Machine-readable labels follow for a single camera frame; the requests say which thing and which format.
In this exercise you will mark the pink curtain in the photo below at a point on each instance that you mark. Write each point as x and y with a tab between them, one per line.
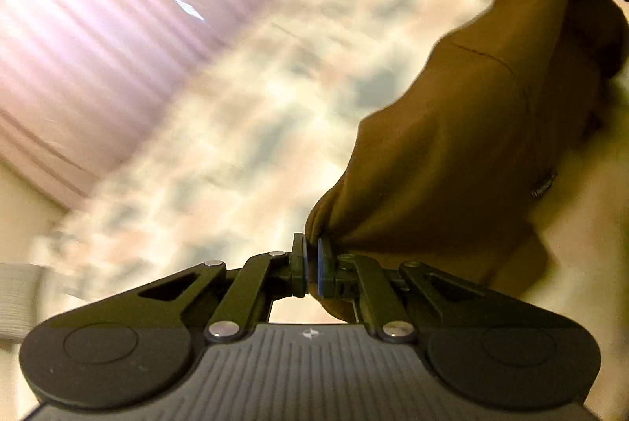
98	33

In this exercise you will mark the brown garment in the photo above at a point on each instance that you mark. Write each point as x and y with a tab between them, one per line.
457	141

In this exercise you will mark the white ribbed panel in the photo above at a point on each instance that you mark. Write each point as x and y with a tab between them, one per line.
17	300

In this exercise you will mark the checkered bear print quilt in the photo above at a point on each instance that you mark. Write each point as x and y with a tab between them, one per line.
245	131

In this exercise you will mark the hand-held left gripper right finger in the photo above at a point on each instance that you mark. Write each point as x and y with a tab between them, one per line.
323	263

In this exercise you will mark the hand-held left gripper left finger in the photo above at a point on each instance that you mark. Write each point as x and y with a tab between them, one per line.
300	261

